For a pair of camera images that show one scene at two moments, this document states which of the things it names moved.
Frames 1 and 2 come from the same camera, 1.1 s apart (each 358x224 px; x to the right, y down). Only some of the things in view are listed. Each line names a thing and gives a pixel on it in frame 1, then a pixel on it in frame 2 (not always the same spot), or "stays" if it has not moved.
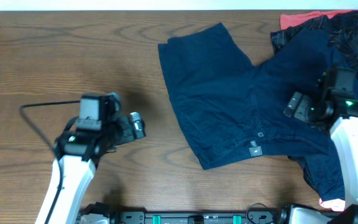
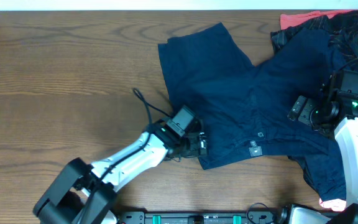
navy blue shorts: [232, 110] stays
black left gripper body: [123, 132] -> [192, 147]
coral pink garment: [288, 20] stays
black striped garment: [350, 32] stays
